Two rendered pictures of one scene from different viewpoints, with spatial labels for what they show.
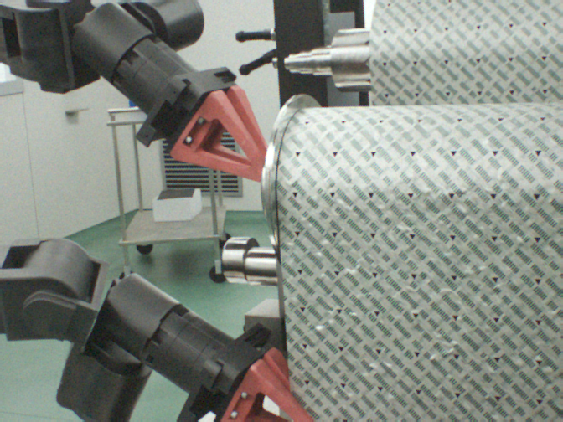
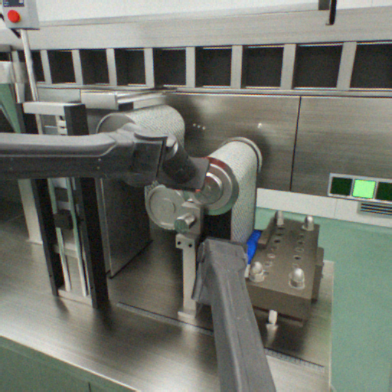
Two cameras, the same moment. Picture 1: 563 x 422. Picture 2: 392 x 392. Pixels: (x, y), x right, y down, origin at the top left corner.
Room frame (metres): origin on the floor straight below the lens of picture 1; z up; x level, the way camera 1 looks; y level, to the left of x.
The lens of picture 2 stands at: (0.86, 0.70, 1.51)
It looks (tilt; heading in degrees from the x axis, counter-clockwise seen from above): 21 degrees down; 268
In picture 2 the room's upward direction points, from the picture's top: straight up
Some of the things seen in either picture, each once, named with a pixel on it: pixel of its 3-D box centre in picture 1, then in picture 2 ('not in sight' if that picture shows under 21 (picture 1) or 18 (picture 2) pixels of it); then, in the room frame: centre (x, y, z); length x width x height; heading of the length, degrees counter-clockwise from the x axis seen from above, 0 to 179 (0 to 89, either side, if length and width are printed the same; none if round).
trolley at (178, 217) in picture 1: (172, 179); not in sight; (5.64, 0.54, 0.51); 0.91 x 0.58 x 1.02; 0
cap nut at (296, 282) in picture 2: not in sight; (297, 277); (0.61, 0.06, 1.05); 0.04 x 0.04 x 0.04
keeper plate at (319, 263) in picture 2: not in sight; (318, 272); (0.49, -0.08, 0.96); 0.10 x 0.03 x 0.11; 66
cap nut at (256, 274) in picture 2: not in sight; (256, 269); (0.70, 0.03, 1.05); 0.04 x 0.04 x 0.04
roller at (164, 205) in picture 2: not in sight; (185, 191); (0.87, -0.19, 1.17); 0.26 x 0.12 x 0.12; 66
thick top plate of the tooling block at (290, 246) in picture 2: not in sight; (285, 257); (0.58, -0.10, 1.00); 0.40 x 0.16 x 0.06; 66
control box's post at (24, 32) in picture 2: not in sight; (31, 69); (1.30, -0.29, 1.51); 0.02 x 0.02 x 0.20; 66
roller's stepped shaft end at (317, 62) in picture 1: (312, 62); not in sight; (1.07, -0.05, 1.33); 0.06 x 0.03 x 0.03; 66
